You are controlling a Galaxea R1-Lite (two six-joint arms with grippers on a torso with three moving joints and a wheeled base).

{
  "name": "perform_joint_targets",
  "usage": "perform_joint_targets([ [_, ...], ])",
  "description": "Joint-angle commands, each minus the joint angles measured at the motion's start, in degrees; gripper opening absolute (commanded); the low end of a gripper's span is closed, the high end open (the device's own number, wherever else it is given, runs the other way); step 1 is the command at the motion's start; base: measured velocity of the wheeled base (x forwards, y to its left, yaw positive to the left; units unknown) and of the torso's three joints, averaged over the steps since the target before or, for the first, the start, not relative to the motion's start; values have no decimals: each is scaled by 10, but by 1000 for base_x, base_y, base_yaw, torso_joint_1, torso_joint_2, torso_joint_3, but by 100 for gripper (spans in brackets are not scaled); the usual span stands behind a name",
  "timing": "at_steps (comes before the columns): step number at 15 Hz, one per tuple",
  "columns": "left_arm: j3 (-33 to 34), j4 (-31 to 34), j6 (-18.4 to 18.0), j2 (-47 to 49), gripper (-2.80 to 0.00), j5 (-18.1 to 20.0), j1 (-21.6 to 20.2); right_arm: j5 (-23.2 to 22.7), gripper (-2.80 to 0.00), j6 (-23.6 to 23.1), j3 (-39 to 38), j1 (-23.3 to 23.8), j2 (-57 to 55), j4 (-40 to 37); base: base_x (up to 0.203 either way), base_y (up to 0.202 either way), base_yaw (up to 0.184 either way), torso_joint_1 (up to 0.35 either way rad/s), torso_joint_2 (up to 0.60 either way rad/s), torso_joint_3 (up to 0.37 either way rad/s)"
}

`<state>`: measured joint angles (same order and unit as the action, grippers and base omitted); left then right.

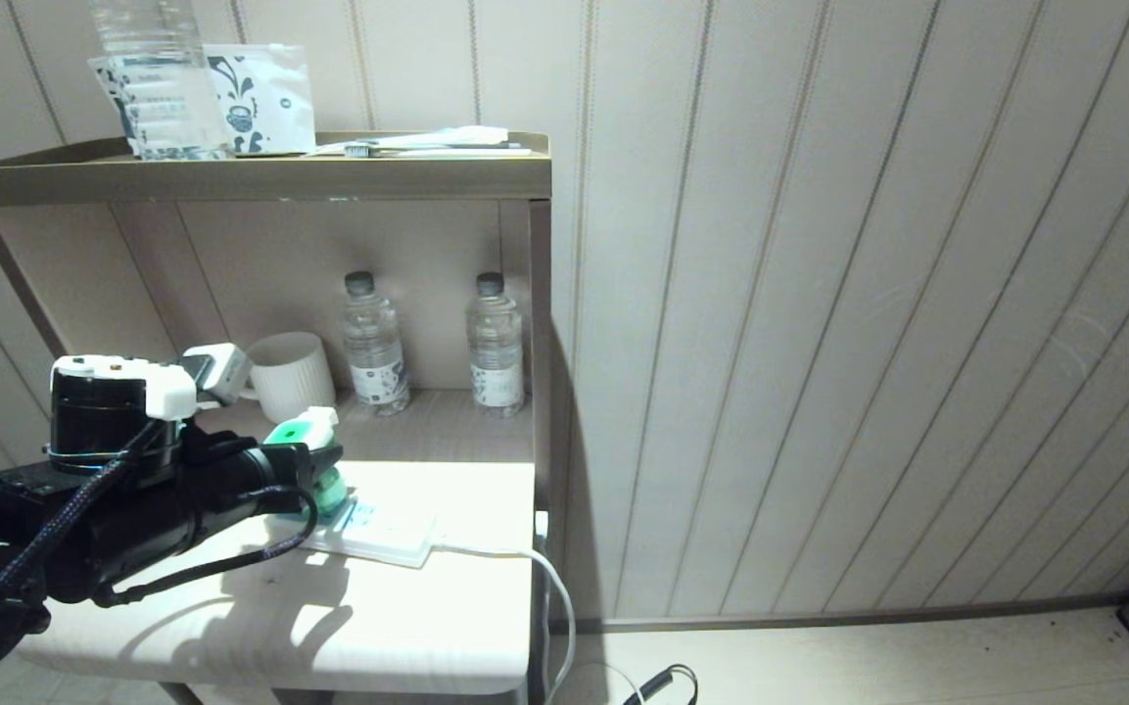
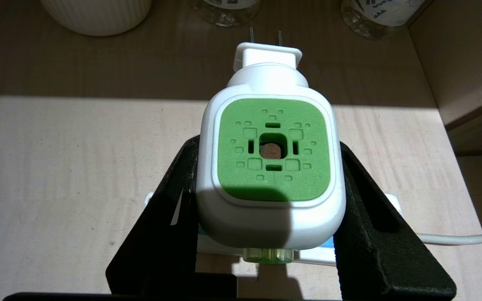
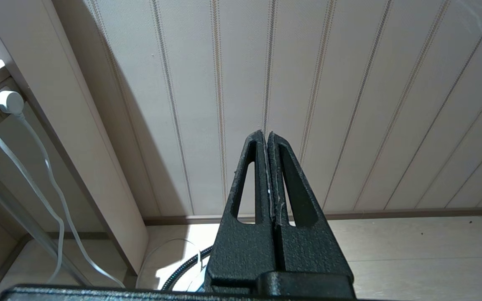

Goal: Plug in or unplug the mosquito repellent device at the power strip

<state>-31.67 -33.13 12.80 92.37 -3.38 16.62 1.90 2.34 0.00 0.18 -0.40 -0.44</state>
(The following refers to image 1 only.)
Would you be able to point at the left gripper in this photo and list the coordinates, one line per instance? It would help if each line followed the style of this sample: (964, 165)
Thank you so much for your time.
(221, 485)

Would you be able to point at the green white mosquito repellent device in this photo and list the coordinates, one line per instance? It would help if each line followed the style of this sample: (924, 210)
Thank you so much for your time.
(305, 428)

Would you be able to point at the white power strip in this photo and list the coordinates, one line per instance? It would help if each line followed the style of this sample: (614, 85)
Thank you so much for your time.
(383, 534)

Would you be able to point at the white ribbed mug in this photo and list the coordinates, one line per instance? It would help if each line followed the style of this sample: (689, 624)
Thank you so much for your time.
(292, 377)

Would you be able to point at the small water bottle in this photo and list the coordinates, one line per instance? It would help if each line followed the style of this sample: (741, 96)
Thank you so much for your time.
(497, 352)
(374, 352)

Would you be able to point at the wooden shelf unit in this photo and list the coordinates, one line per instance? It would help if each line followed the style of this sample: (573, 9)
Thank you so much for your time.
(231, 181)

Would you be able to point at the white packet with blue print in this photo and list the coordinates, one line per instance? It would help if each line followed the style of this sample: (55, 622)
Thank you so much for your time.
(275, 98)

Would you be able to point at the large clear water bottle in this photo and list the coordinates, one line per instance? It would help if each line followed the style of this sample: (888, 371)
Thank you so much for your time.
(167, 88)

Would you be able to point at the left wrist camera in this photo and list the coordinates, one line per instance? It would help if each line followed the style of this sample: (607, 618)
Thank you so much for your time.
(223, 370)

